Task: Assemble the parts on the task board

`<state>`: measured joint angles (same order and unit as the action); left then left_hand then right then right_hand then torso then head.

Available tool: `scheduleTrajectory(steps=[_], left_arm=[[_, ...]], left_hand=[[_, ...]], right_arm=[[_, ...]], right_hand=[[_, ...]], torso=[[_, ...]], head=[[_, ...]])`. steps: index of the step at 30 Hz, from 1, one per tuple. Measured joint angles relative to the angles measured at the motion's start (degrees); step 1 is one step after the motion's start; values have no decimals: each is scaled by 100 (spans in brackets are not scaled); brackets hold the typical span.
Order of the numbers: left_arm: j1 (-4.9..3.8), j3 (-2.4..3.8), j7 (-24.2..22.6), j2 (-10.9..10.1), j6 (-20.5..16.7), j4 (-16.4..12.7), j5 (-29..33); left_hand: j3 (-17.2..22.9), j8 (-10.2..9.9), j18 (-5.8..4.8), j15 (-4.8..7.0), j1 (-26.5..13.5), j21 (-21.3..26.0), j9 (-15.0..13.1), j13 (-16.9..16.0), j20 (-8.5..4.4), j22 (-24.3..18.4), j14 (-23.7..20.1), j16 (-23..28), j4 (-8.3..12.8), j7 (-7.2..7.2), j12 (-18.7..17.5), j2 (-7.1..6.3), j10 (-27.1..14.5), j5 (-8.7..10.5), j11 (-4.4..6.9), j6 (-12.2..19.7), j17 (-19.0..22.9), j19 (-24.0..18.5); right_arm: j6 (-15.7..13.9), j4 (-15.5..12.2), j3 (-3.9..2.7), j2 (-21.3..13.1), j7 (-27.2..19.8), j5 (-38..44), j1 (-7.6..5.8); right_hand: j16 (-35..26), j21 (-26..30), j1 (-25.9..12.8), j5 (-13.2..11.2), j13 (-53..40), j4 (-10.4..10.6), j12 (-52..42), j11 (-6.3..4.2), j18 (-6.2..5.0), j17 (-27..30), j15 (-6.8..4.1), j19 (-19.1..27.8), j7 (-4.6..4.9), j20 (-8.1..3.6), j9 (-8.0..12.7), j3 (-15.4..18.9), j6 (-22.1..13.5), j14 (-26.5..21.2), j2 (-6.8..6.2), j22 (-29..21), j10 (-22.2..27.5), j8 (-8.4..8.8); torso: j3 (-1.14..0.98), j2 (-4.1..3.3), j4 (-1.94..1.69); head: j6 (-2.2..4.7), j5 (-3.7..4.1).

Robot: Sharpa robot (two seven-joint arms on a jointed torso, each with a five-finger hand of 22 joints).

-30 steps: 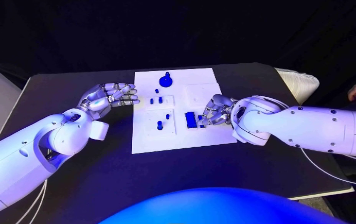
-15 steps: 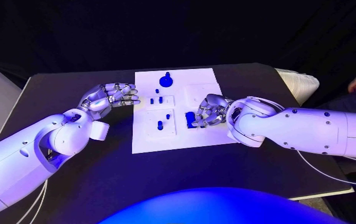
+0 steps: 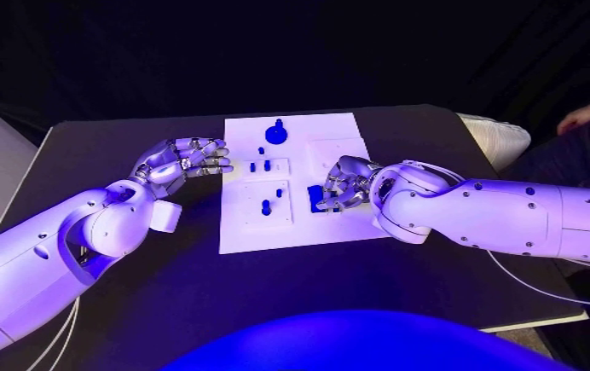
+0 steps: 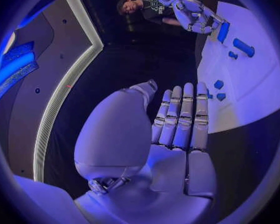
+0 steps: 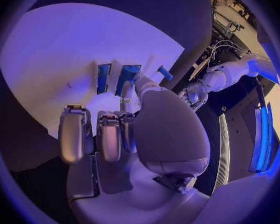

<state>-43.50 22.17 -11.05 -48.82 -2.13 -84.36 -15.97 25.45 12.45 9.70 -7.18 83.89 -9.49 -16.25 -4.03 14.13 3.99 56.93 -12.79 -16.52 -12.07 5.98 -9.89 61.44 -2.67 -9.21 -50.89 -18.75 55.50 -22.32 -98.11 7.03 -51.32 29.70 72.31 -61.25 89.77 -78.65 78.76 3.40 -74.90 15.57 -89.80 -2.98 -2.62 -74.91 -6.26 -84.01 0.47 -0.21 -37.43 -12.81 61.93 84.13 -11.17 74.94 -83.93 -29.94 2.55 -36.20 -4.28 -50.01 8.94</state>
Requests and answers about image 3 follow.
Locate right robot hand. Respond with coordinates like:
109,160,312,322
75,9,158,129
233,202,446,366
315,154,385,212

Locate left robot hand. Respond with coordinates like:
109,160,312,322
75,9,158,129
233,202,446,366
129,136,235,201

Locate blue block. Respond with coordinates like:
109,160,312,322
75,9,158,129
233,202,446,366
306,184,345,214

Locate white task board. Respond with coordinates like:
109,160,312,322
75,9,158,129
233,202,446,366
218,112,398,255

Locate blue gear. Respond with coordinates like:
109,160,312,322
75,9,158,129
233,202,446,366
264,118,290,146

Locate person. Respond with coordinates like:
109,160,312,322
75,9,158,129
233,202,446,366
499,105,590,190

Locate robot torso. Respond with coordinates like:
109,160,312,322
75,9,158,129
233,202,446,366
159,310,582,371

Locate white cable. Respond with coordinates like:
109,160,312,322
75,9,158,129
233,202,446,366
485,249,590,306
25,295,83,371

